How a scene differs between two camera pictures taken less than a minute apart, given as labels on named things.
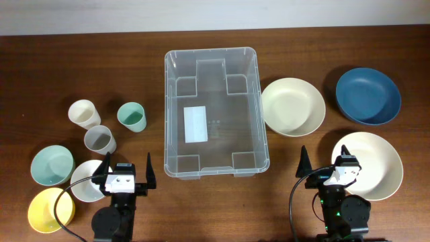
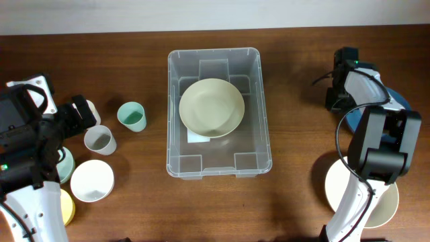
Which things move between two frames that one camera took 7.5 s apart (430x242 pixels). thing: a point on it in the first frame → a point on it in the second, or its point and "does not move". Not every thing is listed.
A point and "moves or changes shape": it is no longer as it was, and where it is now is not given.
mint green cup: (132, 115) does not move
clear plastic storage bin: (213, 122) does not move
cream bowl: (381, 171) moves or changes shape
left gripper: (141, 188) → (77, 125)
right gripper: (305, 166) → (330, 103)
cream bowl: (293, 107) → (211, 107)
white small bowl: (87, 191) does not move
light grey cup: (98, 138) does not move
